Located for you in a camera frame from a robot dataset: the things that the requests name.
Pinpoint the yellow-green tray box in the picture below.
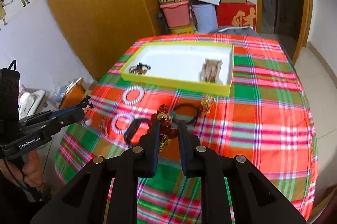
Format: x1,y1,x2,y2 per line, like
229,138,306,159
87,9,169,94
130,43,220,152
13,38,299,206
120,41,235,97

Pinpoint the pink plastic bin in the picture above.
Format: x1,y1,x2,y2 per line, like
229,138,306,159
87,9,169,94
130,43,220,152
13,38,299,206
160,0,191,28

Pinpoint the wooden wardrobe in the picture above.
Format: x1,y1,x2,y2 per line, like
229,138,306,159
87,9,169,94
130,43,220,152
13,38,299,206
35,0,162,80

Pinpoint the beaded bracelet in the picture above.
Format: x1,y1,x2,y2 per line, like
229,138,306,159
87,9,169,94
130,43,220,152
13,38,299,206
98,116,110,138

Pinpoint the black hair tie with charm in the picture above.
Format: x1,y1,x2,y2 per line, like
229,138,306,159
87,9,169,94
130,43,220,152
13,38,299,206
172,104,204,126

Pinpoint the red box with gold print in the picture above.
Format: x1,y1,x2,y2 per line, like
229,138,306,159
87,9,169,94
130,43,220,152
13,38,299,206
216,2,257,30

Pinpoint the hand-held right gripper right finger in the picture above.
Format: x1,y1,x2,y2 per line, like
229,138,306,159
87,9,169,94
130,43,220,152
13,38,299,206
177,121,307,224

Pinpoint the red bead bracelet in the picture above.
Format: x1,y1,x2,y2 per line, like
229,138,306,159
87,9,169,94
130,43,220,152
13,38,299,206
147,104,177,153

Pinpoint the plaid tablecloth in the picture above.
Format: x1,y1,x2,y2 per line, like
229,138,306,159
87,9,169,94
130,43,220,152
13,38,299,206
54,33,319,224

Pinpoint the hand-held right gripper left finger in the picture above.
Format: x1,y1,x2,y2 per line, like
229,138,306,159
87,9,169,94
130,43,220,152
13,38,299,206
34,121,162,224

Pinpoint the gold ornament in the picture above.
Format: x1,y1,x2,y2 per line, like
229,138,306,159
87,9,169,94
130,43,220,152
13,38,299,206
200,95,216,117

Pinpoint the dark bead bracelet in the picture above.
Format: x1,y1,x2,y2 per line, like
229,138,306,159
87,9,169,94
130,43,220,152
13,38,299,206
128,62,152,76

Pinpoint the purple spiral hair tie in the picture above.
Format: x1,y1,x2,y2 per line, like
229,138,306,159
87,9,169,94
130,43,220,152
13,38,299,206
111,112,135,135

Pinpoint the low yellow tin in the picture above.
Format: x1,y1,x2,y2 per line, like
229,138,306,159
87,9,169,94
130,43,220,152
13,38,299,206
168,24,195,35

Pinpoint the pale blue bucket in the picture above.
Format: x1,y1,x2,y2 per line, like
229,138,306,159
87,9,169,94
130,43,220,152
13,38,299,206
192,3,218,33

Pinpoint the pale spiral hair tie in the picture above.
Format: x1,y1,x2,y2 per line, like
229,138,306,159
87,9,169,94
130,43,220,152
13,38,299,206
122,85,145,106

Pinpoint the person's left hand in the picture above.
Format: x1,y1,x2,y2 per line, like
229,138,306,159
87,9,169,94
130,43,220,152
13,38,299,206
21,150,45,194

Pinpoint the black wristband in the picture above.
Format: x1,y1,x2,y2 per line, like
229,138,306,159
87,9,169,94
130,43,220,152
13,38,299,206
124,119,149,144

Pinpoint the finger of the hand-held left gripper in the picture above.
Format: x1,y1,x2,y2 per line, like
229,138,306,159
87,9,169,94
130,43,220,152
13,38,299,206
21,108,87,141
19,102,90,128

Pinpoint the white plastic object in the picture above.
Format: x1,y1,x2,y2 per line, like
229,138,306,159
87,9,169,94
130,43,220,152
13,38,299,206
19,90,46,119

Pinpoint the orange bag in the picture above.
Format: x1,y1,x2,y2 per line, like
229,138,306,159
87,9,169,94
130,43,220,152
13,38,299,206
59,78,87,110

